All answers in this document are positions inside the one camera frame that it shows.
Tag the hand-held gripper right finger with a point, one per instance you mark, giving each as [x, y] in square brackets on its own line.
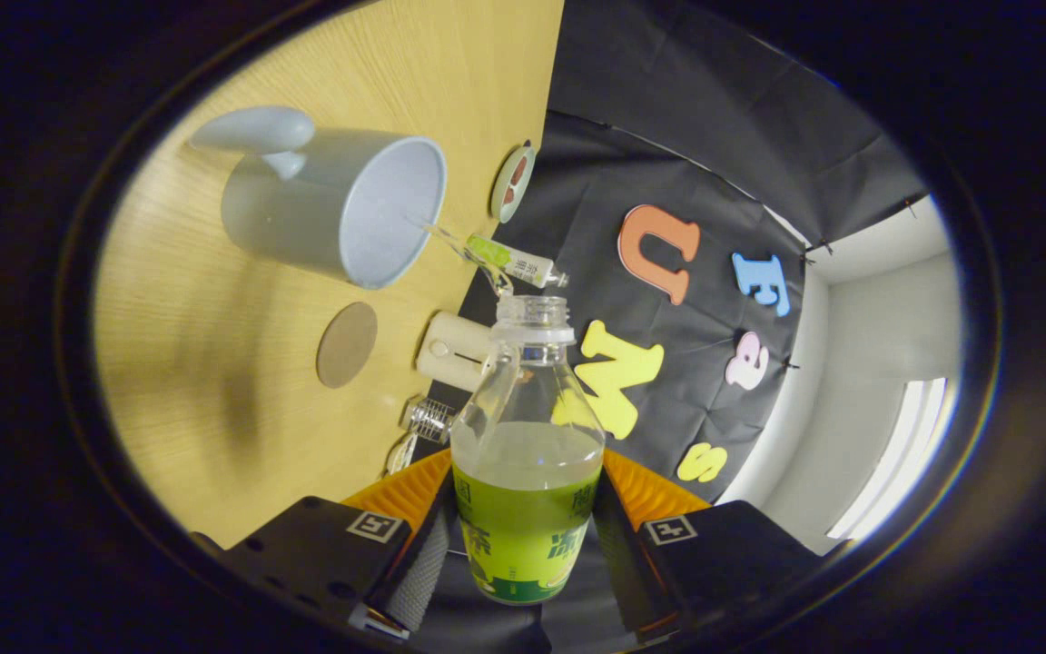
[723, 554]

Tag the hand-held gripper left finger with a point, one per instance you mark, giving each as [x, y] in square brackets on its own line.
[323, 545]

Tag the clear juice bottle green label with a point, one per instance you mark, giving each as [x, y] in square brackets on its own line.
[527, 536]

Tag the round brown coaster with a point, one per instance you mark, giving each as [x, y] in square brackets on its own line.
[347, 345]

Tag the white cup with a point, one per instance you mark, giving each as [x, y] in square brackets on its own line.
[305, 200]

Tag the slim capped bottle green label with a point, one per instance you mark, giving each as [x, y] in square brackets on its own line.
[523, 266]

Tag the metal utensil holder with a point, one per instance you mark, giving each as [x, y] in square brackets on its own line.
[432, 420]

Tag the ceiling light panel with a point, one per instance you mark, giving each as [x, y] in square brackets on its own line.
[895, 454]

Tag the wooden table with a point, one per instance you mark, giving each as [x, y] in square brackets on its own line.
[214, 363]

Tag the white toaster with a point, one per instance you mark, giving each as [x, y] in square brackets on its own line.
[450, 350]

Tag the pale green plate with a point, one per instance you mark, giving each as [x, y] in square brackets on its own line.
[501, 211]

